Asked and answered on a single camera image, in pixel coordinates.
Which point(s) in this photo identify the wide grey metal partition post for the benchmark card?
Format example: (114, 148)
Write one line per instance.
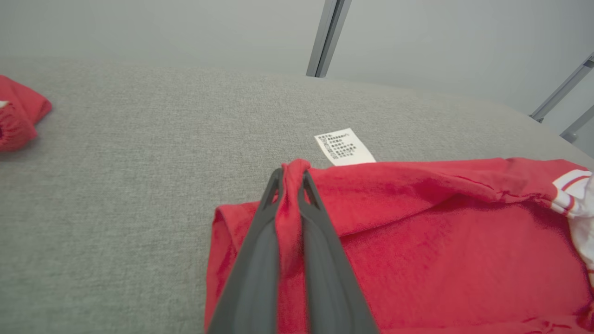
(327, 41)

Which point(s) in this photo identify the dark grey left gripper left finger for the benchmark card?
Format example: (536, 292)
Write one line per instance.
(255, 287)

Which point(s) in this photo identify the red shorts white stripe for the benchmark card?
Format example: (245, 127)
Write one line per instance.
(21, 111)

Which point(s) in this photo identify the red jersey black lettering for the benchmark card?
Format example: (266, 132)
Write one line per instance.
(441, 260)

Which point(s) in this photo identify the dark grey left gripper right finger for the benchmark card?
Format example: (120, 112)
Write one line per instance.
(329, 287)

